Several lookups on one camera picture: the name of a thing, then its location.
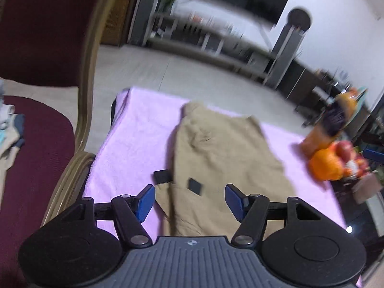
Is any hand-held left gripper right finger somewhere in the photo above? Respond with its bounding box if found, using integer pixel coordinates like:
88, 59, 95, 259
225, 184, 333, 248

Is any grey tower speaker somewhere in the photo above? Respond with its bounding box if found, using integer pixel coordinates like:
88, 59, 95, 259
127, 0, 168, 47
264, 7, 312, 89

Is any large knobbed orange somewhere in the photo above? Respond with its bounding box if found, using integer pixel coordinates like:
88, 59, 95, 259
308, 148, 345, 182

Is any stack of folded clothes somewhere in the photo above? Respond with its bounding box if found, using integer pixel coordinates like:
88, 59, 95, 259
0, 78, 27, 204

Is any red apple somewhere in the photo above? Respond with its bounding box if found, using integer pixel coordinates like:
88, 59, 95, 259
330, 141, 357, 163

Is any orange juice bottle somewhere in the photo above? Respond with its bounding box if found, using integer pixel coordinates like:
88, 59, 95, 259
301, 91, 359, 156

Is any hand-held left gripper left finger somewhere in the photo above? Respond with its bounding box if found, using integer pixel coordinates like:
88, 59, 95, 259
45, 184, 156, 248

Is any pink fleece blanket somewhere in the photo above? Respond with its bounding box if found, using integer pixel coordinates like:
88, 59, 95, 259
82, 85, 363, 288

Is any wooden cabinet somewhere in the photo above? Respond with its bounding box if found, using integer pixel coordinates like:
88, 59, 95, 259
102, 0, 136, 47

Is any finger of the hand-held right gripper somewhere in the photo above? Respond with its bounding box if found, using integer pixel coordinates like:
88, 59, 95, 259
362, 148, 384, 163

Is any white foam-netted fruit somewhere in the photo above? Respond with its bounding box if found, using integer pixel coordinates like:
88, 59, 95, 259
345, 159, 362, 175

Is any dark red gold-framed chair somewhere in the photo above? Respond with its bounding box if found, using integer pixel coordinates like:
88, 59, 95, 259
0, 0, 126, 288

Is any khaki cloth garment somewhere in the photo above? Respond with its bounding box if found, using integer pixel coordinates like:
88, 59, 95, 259
154, 101, 297, 237

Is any grey media shelf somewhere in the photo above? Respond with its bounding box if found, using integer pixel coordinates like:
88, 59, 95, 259
147, 4, 272, 81

